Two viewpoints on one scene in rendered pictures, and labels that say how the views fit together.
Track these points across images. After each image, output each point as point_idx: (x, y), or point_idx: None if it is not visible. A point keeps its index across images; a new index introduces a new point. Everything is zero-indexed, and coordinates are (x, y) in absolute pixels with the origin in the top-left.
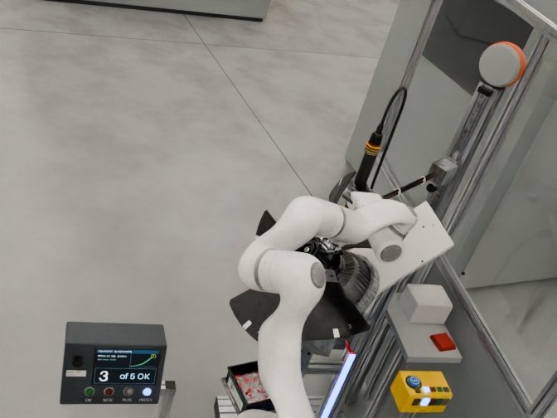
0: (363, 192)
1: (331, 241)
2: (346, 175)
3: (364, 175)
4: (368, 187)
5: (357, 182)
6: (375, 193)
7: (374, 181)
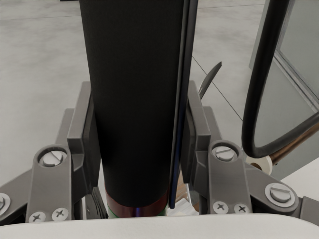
0: (105, 237)
1: (195, 198)
2: (207, 75)
3: (126, 20)
4: (205, 128)
5: (102, 104)
6: (267, 220)
7: (261, 77)
